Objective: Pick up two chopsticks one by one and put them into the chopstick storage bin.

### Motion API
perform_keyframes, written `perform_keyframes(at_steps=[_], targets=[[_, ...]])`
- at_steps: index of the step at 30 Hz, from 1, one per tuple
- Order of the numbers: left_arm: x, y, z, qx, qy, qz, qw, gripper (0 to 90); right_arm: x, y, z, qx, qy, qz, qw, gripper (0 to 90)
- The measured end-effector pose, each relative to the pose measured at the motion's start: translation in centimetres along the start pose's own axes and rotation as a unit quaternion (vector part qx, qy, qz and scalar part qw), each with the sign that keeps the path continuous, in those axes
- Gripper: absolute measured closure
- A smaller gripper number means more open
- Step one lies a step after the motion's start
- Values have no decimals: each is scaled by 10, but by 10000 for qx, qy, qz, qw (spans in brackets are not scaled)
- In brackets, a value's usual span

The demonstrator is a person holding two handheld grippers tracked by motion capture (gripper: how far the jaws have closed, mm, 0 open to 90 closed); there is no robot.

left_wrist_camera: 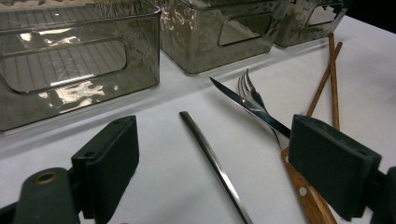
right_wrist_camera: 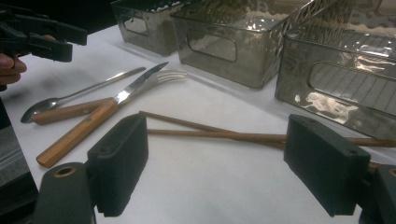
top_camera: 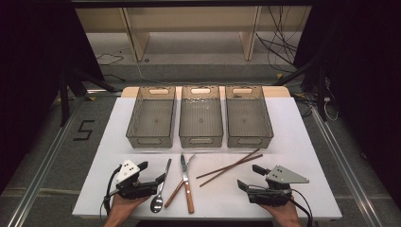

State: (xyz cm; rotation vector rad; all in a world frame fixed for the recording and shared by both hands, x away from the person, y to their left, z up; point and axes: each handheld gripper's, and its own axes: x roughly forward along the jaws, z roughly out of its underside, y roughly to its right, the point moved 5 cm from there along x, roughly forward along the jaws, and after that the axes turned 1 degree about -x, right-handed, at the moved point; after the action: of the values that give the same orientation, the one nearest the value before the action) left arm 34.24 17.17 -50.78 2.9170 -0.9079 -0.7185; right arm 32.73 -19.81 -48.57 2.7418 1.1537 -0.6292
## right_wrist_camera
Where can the brown wooden chopstick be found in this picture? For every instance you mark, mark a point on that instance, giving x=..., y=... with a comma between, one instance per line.
x=186, y=123
x=218, y=134

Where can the smoked clear plastic bin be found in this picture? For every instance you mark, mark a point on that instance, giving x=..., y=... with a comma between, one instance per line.
x=249, y=65
x=155, y=34
x=342, y=87

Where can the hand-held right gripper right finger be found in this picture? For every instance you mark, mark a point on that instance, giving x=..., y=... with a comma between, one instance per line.
x=323, y=165

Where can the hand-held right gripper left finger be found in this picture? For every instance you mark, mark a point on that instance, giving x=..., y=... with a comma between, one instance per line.
x=120, y=161

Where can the dark furniture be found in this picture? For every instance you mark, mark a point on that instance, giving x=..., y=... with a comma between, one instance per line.
x=12, y=174

